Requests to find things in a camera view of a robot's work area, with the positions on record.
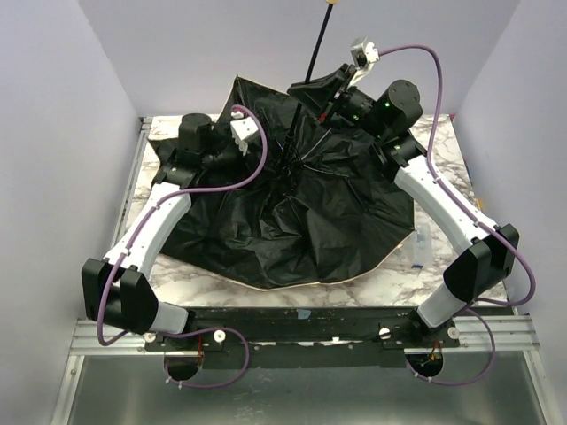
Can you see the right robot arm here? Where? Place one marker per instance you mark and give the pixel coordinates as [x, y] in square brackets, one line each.
[484, 248]

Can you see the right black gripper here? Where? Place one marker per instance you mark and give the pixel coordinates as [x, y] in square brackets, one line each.
[335, 91]

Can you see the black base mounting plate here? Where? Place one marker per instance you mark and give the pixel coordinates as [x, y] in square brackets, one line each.
[286, 337]

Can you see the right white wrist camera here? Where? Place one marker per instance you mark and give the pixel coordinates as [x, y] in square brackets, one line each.
[364, 55]

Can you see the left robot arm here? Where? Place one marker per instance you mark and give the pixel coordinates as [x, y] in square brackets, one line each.
[116, 290]

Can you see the clear plastic screw box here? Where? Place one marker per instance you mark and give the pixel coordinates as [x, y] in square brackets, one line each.
[416, 251]

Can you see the beige umbrella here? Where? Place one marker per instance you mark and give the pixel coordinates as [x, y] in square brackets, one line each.
[307, 204]

